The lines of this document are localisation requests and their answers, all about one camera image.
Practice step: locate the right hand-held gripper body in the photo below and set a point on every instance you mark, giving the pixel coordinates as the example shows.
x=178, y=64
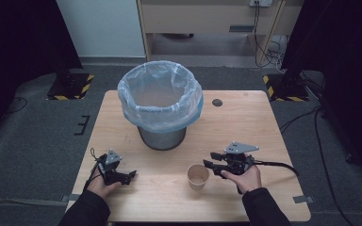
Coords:
x=238, y=160

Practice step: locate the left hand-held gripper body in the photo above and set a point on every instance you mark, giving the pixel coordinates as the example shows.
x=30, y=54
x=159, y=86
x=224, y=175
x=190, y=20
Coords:
x=110, y=168

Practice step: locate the brown paper cup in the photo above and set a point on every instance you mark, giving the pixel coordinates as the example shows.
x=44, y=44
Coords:
x=198, y=180

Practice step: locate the grey metal mesh trash bin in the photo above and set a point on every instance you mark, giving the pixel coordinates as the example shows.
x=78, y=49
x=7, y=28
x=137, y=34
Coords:
x=161, y=139

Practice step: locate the clear blue plastic bin bag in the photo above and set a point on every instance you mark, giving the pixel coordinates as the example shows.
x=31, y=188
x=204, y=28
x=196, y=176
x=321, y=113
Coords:
x=132, y=108

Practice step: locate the person's left hand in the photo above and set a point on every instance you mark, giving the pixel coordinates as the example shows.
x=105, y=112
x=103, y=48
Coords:
x=100, y=187

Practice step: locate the person's right hand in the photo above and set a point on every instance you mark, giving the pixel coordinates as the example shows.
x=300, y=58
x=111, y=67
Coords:
x=248, y=180

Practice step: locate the grey tape strip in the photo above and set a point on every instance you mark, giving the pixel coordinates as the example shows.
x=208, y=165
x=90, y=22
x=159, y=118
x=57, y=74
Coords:
x=70, y=197
x=303, y=199

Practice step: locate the round grey table grommet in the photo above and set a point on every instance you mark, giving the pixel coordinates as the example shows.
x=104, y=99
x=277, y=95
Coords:
x=217, y=102

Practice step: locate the black stand base striped edge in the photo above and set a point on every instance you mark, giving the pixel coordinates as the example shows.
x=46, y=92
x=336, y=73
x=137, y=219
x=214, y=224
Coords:
x=284, y=89
x=70, y=86

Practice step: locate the light wooden cabinet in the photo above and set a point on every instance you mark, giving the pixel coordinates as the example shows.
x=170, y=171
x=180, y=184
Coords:
x=201, y=15

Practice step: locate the dark curtain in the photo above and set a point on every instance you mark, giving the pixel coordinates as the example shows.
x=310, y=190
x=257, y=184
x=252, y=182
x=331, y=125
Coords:
x=19, y=47
x=342, y=62

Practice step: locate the white power strip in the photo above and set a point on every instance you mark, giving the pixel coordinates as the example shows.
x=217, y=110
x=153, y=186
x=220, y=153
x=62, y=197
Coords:
x=260, y=3

